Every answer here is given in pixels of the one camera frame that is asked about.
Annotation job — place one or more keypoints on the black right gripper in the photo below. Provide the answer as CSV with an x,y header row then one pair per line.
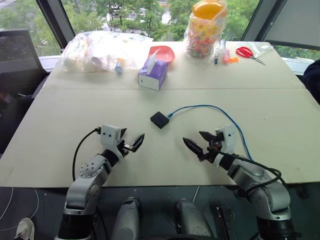
x,y
215,146

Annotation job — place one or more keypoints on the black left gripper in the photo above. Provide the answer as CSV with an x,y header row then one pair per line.
x,y
125,146

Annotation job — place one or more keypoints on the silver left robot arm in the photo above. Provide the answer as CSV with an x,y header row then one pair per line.
x,y
85,190

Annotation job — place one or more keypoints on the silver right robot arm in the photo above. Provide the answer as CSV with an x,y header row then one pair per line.
x,y
270,195

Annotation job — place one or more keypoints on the small black square box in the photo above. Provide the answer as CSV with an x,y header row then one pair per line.
x,y
160,120

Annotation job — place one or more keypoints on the purple tissue box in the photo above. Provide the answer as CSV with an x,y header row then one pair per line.
x,y
152,75

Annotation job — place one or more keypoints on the blue and orange glue stick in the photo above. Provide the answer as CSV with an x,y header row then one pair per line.
x,y
119,67

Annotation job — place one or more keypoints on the grey rounded robot leg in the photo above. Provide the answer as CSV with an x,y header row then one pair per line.
x,y
128,217
191,217

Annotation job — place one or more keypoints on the blue capped pen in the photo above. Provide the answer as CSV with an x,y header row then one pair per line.
x,y
216,57

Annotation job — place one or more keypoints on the small orange clip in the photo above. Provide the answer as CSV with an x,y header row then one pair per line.
x,y
234,60

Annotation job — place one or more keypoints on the pink small bottle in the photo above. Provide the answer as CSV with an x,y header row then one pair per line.
x,y
226,57

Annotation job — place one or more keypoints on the red plastic bowl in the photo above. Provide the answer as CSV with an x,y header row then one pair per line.
x,y
166,53

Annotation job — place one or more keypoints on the clear bag of white items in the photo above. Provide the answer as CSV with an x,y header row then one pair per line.
x,y
95,52

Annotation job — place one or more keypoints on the clear plastic tube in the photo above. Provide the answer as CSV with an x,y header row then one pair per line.
x,y
222,45

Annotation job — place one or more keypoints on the colourful candy jar in bag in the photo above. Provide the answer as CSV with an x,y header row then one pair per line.
x,y
202,37

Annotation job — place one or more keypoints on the clear plastic bag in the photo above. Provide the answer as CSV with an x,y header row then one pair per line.
x,y
262,47

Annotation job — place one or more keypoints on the person in dark clothing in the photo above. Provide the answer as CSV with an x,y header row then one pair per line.
x,y
312,82

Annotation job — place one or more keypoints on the white sneaker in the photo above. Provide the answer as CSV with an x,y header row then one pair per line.
x,y
25,228

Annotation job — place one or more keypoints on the dark computer monitor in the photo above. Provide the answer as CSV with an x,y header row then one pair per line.
x,y
17,50

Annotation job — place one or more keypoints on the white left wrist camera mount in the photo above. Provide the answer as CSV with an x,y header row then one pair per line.
x,y
110,136

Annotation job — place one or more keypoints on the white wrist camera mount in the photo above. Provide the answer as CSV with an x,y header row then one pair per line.
x,y
110,136
228,136

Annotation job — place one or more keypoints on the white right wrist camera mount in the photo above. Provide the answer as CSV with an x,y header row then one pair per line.
x,y
228,136

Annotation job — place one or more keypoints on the black flat bracket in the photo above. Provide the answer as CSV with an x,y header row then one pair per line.
x,y
226,221

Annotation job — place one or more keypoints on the dark window frame pillar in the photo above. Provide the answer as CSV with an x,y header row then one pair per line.
x,y
56,22
287,20

